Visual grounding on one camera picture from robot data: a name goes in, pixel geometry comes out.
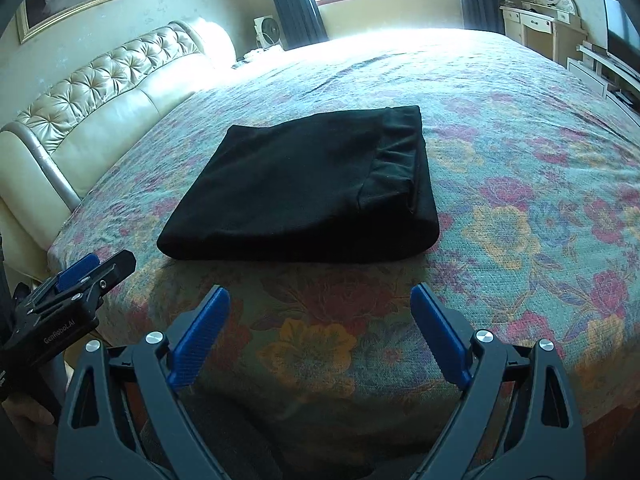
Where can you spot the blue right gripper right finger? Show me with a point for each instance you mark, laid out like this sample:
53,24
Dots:
446,333

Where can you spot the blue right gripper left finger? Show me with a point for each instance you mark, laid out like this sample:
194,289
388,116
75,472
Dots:
192,335

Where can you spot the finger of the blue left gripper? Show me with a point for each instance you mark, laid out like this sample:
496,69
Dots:
71,276

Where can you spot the black pants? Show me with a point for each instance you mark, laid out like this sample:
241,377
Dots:
346,187

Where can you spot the person's left hand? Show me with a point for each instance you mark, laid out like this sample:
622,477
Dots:
34,424

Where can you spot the cream tufted leather headboard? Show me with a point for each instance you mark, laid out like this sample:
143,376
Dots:
56,150

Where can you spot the floral bedspread bed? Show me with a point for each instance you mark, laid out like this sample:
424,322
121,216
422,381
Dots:
536,186

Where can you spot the white desk fan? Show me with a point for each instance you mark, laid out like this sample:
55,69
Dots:
267,32

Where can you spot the white TV stand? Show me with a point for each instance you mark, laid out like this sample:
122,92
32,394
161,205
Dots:
609,79

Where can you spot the dark blue left curtain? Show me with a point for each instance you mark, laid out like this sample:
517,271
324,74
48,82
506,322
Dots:
301,22

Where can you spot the cream vanity dresser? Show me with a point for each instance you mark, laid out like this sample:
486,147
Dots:
550,37

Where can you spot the black flat television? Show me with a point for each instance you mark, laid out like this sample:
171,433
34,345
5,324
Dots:
623,37

